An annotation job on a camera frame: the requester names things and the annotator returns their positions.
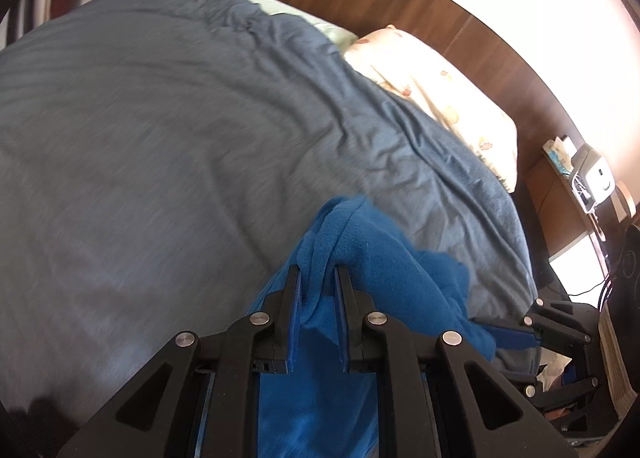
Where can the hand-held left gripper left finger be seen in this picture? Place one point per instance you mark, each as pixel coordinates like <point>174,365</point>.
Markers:
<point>296,318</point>

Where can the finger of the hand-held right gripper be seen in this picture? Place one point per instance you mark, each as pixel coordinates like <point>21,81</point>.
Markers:
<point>510,335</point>
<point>565,388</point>

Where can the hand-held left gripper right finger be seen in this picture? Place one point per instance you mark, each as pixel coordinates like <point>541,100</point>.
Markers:
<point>342,323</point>

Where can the blue pants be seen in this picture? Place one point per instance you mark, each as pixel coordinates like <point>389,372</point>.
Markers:
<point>390,263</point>

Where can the beige woven mat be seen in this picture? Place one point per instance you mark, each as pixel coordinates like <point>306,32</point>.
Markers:
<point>617,363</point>

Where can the wooden nightstand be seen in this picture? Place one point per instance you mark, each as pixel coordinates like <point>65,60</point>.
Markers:
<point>560,208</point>

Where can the black round object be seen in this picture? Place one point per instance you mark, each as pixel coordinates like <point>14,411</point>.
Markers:
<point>630,263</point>

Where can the white device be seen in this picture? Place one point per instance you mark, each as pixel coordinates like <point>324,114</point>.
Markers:
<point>595,177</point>

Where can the tissue box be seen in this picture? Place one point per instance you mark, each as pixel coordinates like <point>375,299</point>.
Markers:
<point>560,152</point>

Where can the grey blanket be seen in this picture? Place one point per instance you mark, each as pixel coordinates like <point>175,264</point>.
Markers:
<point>175,137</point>

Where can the cream printed pillow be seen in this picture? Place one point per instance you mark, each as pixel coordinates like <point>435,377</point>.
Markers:
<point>450,92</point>

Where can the pale green pillow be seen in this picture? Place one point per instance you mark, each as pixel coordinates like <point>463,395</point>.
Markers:
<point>320,27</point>

